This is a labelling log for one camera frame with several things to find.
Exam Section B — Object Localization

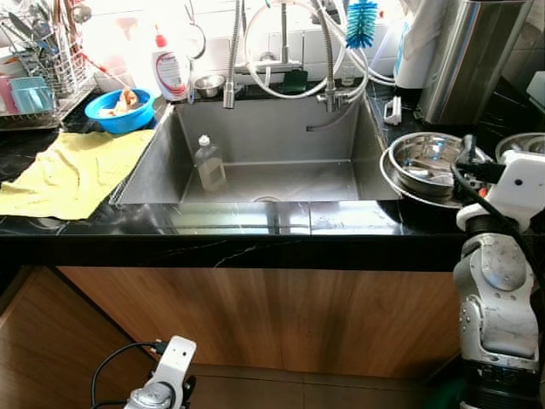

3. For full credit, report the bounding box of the wood sink cabinet door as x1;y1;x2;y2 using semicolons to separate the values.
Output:
55;265;466;381

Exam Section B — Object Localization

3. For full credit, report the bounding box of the blue bottle brush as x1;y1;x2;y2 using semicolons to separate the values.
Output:
344;0;379;50

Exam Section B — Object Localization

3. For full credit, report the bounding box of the blue plastic bowl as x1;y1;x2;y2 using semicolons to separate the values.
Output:
84;87;158;135

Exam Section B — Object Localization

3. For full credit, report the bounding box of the clear plastic bottle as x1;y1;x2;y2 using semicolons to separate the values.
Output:
192;134;228;193

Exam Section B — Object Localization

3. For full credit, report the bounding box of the yellow cloth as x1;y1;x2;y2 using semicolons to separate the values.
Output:
0;129;158;221

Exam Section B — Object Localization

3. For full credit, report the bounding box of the metal dish rack with utensils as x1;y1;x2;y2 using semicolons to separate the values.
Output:
0;0;96;130

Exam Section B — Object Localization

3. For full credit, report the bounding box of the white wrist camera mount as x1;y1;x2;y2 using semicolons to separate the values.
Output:
152;336;198;393
456;151;545;233

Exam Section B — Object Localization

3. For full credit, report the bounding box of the tall stainless steel container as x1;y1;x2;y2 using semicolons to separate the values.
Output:
416;0;535;128

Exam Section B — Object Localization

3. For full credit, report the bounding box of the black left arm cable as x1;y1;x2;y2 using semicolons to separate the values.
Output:
89;340;168;409

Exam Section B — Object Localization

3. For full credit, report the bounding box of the steel faucet tap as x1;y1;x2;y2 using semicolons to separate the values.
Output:
311;0;354;114

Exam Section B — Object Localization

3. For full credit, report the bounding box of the large steel bowl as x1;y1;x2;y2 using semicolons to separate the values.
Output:
494;131;545;164
387;131;479;199

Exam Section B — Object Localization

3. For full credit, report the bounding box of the teal plastic cup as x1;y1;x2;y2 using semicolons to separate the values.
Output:
10;76;55;115

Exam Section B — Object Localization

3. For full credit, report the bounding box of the steel spring faucet hose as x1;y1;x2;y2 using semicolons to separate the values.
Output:
222;0;249;110

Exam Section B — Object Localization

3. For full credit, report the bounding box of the pink plastic cup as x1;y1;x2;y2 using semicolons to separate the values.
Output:
0;74;19;117

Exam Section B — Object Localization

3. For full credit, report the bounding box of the wood cabinet side panel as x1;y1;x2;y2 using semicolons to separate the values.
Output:
0;265;164;409

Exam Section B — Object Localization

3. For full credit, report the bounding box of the stainless steel sink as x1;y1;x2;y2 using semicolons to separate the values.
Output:
112;89;402;206

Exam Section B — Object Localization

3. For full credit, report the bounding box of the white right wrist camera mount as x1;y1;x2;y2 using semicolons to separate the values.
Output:
456;151;545;233

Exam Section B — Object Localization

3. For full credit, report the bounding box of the green plastic object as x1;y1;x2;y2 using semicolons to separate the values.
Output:
425;378;467;409

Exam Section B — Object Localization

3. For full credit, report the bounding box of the brown white dish sponge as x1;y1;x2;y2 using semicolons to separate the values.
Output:
98;87;142;117

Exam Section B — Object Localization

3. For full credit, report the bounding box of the small white plastic clip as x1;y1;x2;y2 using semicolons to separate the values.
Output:
383;95;404;127

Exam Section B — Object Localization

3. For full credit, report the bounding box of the small steel bowl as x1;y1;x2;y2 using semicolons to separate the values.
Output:
192;73;227;100

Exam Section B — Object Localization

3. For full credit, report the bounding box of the white dish soap bottle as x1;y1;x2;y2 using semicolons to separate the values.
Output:
151;26;191;104

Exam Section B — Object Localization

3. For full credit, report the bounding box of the white plastic jug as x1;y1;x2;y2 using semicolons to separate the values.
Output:
393;0;445;91

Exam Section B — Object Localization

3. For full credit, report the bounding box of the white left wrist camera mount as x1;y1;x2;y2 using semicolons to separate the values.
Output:
152;336;198;393

